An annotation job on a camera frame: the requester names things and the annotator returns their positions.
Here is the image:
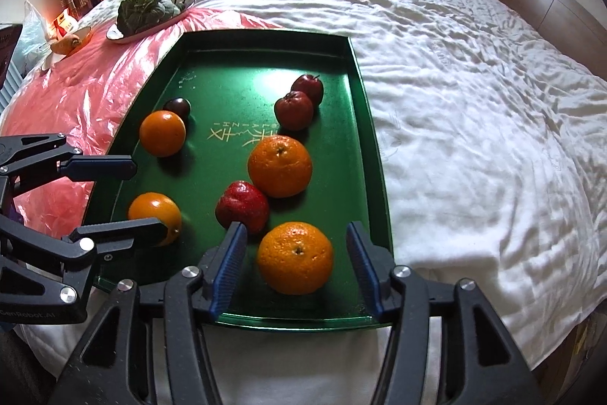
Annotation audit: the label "small orange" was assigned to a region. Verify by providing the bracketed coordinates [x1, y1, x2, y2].
[127, 192, 182, 246]

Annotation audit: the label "dark plum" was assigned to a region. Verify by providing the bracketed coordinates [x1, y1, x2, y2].
[162, 96, 191, 122]

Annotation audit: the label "dark red apple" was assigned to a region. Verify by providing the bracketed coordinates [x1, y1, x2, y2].
[215, 181, 270, 234]

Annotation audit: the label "light blue suitcase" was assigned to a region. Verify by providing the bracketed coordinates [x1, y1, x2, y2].
[0, 61, 24, 111]

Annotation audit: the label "pink plastic sheet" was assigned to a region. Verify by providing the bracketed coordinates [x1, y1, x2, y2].
[0, 6, 281, 240]

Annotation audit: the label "clear plastic bags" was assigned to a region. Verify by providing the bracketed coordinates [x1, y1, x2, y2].
[11, 1, 50, 75]

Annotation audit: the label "orange rimmed white plate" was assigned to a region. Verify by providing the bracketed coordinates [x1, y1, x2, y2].
[41, 27, 93, 72]

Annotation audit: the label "red rice bag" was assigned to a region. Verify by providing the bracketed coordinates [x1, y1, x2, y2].
[49, 8, 78, 39]

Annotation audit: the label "silver plate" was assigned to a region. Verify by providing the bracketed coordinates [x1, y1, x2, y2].
[106, 0, 195, 44]

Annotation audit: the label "green leafy vegetable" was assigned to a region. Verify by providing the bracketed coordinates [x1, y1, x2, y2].
[116, 0, 181, 36]

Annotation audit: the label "white bed quilt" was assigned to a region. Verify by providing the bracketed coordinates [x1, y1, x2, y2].
[13, 0, 607, 405]

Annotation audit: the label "green tray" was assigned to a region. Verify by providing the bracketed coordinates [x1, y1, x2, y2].
[82, 28, 395, 332]

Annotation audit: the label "wooden headboard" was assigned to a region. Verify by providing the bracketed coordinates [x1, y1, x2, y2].
[499, 0, 607, 78]

